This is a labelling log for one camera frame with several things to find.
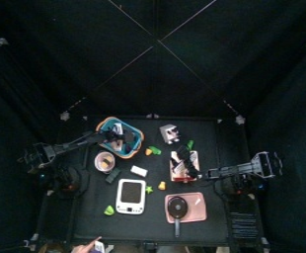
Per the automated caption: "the white toy stove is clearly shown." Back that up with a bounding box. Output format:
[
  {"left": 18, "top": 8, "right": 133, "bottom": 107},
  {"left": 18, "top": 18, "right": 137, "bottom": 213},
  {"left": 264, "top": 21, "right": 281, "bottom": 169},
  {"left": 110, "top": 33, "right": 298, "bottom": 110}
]
[{"left": 114, "top": 178, "right": 148, "bottom": 216}]

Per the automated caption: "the black frying pan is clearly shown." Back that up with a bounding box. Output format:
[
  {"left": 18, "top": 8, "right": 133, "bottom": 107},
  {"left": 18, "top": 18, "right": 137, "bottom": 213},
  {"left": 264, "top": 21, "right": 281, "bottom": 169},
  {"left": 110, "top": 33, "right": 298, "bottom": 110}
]
[{"left": 165, "top": 196, "right": 189, "bottom": 239}]

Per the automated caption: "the white rectangular block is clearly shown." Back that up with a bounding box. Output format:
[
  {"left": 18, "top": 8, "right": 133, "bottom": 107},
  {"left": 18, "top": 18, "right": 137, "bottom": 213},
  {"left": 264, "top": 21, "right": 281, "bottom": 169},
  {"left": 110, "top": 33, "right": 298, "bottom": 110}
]
[{"left": 129, "top": 165, "right": 149, "bottom": 178}]

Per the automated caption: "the pink tray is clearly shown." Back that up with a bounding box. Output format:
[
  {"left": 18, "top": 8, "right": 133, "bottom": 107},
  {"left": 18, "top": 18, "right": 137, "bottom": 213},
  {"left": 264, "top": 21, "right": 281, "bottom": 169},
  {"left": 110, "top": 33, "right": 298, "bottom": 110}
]
[{"left": 163, "top": 192, "right": 208, "bottom": 224}]

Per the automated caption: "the light green toy wedge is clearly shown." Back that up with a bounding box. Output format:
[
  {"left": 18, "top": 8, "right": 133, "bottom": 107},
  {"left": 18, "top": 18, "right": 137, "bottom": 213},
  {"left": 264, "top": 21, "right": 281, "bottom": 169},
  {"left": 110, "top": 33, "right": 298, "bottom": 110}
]
[{"left": 102, "top": 205, "right": 116, "bottom": 217}]

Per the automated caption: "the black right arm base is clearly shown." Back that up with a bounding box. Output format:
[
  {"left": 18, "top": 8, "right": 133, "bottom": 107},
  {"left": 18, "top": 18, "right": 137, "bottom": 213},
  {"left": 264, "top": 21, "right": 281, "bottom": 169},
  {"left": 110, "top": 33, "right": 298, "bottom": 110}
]
[{"left": 220, "top": 173, "right": 264, "bottom": 199}]

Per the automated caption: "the black rectangular block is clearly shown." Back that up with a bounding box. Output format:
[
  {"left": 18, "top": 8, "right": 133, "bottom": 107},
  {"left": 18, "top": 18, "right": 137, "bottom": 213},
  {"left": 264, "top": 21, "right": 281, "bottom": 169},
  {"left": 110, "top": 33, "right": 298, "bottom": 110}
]
[{"left": 104, "top": 167, "right": 122, "bottom": 185}]

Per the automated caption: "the white handheld device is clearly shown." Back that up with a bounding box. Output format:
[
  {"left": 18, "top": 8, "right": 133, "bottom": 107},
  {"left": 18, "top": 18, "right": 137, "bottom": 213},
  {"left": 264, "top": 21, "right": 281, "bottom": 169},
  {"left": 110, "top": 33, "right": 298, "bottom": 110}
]
[{"left": 90, "top": 240, "right": 105, "bottom": 253}]

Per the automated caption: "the grey toy toaster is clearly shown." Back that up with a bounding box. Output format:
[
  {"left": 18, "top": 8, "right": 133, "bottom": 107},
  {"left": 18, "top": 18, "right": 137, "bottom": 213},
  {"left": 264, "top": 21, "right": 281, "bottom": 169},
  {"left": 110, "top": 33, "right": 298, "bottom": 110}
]
[{"left": 157, "top": 124, "right": 181, "bottom": 145}]

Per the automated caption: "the person's hand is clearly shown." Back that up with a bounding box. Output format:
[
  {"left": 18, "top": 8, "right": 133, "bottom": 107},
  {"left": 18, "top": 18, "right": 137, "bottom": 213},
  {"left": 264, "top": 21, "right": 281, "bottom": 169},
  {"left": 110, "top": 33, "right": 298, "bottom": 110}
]
[{"left": 69, "top": 235, "right": 102, "bottom": 253}]

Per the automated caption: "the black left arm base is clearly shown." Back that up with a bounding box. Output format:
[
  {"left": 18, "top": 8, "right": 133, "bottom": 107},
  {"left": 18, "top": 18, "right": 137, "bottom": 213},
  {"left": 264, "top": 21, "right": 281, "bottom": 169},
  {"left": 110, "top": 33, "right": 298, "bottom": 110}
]
[{"left": 49, "top": 164, "right": 90, "bottom": 200}]

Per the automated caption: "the teal basket with orange rim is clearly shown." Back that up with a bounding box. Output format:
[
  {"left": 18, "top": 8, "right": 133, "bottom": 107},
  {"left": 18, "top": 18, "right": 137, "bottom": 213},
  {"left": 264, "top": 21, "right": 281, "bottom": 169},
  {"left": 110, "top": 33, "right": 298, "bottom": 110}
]
[{"left": 94, "top": 116, "right": 145, "bottom": 160}]

